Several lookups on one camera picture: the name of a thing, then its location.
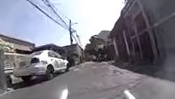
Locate utility pole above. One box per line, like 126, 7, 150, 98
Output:
66, 19, 77, 46

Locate grey asphalt road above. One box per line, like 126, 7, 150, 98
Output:
0, 47, 175, 99

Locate white car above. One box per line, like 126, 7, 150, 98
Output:
9, 46, 72, 86

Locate low houses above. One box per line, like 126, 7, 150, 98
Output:
0, 17, 87, 79

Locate overhead wires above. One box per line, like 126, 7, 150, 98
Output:
20, 0, 83, 56

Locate long dark wall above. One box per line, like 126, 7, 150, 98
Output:
103, 0, 175, 82

